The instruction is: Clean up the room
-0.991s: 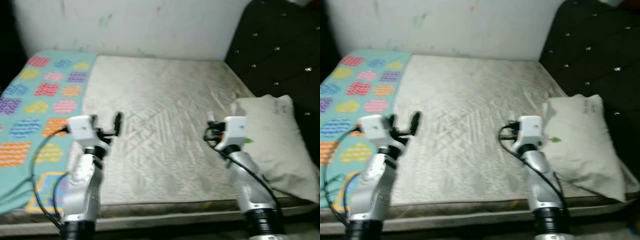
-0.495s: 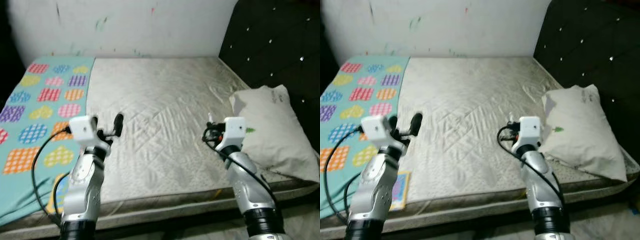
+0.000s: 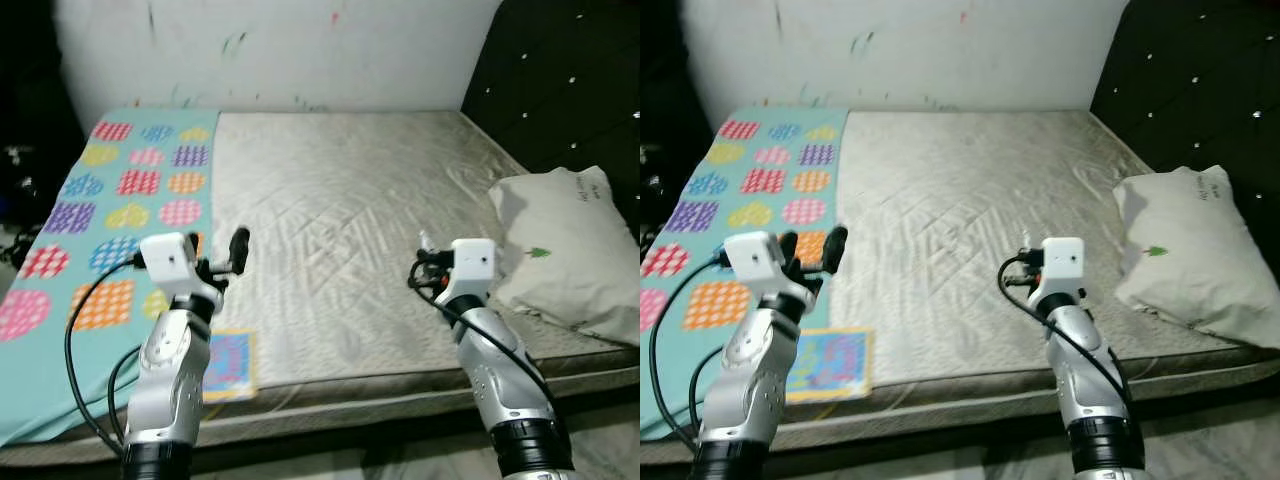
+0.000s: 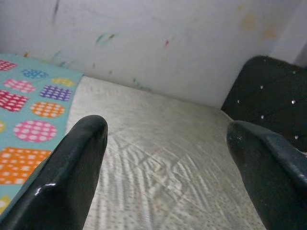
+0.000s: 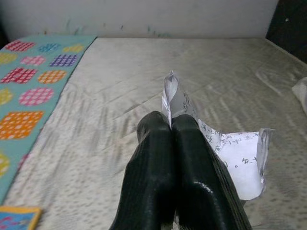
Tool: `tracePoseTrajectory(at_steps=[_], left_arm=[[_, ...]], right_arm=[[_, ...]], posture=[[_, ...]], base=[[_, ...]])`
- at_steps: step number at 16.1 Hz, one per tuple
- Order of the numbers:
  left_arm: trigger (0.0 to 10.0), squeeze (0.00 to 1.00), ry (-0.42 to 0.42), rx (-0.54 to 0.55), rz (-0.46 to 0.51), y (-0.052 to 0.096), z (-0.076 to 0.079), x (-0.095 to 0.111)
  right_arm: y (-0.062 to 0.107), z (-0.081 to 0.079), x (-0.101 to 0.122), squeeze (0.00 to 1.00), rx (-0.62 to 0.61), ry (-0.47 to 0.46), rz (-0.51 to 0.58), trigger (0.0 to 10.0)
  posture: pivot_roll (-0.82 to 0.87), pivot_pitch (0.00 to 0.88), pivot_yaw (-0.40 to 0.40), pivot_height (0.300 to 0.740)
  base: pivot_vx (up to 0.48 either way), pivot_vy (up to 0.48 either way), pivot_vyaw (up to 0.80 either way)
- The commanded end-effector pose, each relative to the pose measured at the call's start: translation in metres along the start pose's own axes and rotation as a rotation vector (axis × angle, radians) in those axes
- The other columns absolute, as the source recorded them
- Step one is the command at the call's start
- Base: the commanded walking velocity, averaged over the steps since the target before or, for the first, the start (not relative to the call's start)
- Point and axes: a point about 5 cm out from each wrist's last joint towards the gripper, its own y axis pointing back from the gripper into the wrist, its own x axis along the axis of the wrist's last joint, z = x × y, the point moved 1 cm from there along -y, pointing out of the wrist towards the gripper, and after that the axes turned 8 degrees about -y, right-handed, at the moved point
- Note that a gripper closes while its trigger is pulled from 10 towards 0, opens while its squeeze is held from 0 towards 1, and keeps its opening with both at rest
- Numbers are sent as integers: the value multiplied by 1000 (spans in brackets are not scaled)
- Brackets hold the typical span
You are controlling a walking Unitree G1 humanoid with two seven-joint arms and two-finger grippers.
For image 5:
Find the colourful children's picture book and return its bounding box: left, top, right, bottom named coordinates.
left=0, top=206, right=43, bottom=230

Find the teal blanket with colourful shapes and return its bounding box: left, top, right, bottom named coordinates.
left=0, top=35, right=98, bottom=202

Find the beige quilted mattress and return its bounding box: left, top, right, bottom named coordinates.
left=0, top=37, right=307, bottom=230

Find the beige pillow with small print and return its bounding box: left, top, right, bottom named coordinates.
left=291, top=76, right=307, bottom=111

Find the dark tufted headboard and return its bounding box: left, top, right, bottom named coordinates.
left=265, top=0, right=307, bottom=64

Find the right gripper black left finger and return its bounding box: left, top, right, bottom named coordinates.
left=109, top=110, right=177, bottom=230

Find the white written paper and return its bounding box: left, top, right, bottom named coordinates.
left=162, top=69, right=275, bottom=201

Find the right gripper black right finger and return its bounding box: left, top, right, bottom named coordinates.
left=171, top=114, right=248, bottom=230

